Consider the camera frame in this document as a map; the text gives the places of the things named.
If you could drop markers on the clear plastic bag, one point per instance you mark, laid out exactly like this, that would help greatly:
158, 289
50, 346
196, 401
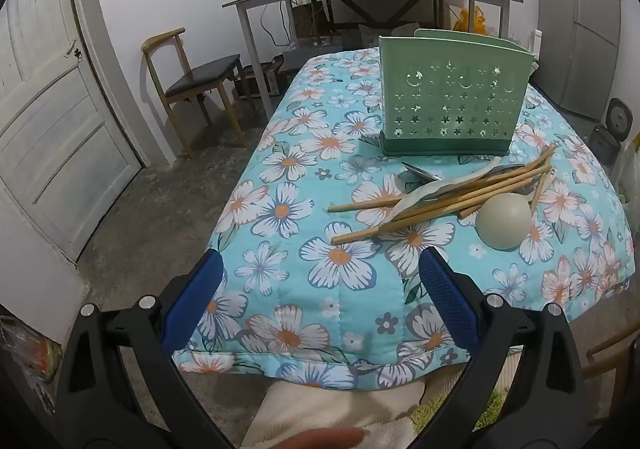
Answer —
35, 349

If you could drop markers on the cream fleece clothing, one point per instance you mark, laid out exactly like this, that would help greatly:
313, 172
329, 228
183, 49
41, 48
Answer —
310, 404

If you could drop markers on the blue floral blanket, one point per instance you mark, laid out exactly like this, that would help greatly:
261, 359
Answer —
310, 189

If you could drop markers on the grey box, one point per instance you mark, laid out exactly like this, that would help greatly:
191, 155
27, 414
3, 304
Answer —
300, 54

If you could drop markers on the green plastic utensil holder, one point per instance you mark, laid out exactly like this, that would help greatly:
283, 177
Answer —
450, 94

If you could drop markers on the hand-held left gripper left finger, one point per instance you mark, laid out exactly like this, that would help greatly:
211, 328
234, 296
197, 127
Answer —
192, 299

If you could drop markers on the pile of bamboo chopsticks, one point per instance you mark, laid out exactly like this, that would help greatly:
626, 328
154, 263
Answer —
475, 194

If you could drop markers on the white round ladle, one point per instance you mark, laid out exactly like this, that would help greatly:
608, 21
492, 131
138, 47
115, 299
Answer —
502, 224

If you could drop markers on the brown case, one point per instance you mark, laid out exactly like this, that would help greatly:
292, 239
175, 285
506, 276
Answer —
260, 79

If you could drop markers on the black rice cooker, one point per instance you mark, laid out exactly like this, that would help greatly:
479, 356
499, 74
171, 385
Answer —
620, 118

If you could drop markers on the yellow plastic bag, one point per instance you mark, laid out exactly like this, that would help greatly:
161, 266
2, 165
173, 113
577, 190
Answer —
472, 21

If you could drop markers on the wooden chair with black seat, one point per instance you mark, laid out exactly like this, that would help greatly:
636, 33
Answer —
202, 76

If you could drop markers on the grey refrigerator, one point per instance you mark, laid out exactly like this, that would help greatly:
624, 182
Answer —
595, 29

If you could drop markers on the white panel door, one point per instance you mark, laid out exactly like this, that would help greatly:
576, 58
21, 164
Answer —
55, 129

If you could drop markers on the person's left hand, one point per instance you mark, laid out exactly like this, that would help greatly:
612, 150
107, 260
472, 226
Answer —
320, 440

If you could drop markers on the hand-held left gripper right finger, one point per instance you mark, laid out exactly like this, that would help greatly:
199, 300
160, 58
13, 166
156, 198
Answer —
447, 299

